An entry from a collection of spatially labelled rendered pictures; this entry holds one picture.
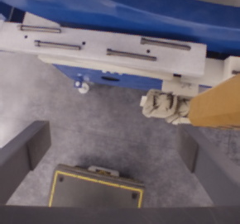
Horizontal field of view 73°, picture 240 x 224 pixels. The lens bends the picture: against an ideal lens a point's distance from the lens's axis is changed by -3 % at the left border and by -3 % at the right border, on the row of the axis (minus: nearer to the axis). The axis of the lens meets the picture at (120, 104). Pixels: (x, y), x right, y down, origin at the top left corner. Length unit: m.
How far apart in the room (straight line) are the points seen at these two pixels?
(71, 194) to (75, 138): 0.51
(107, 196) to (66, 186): 0.31
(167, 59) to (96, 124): 1.03
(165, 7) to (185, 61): 0.24
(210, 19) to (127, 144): 1.18
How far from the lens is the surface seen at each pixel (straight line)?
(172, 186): 1.69
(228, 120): 0.27
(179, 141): 0.17
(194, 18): 0.76
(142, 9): 0.71
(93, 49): 0.82
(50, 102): 1.79
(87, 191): 1.38
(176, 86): 1.06
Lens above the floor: 1.57
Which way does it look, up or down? 81 degrees down
